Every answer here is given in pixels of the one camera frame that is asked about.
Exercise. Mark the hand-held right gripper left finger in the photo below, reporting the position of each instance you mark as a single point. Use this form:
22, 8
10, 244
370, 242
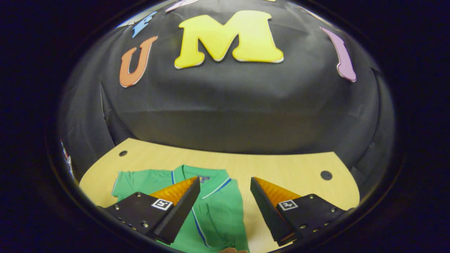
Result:
182, 207

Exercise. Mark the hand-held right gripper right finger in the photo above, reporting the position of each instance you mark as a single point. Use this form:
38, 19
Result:
265, 211

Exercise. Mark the black backdrop cloth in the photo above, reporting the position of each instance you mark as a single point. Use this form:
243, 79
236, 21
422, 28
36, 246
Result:
228, 98

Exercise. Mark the green T-shirt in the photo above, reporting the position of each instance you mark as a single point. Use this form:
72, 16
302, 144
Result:
218, 218

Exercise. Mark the black table grommet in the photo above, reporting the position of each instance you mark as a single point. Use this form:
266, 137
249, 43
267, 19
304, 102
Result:
123, 153
326, 175

